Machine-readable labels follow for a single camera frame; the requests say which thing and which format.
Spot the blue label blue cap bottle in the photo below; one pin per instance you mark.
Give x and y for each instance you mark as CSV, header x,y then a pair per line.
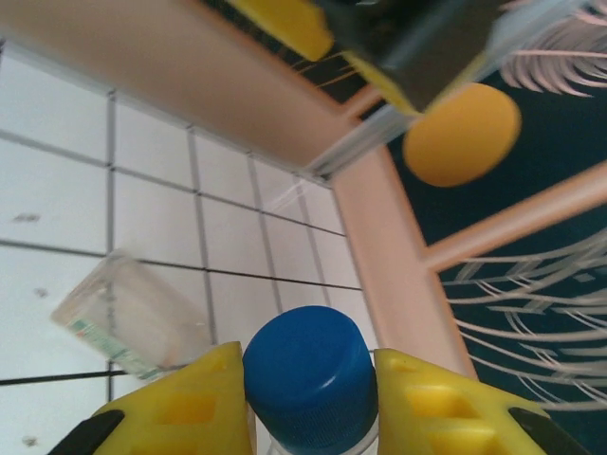
x,y
308,374

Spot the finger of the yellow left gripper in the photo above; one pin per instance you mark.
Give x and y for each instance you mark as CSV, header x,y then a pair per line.
x,y
379,80
289,23

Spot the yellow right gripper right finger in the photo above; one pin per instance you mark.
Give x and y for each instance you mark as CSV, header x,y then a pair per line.
x,y
441,412

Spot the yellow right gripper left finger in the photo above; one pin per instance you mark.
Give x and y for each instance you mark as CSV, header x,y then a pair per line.
x,y
180,407

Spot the aluminium corner post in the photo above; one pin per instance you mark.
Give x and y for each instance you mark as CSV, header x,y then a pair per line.
x,y
360,142

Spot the large clear square bottle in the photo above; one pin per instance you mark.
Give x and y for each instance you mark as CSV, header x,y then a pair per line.
x,y
142,308

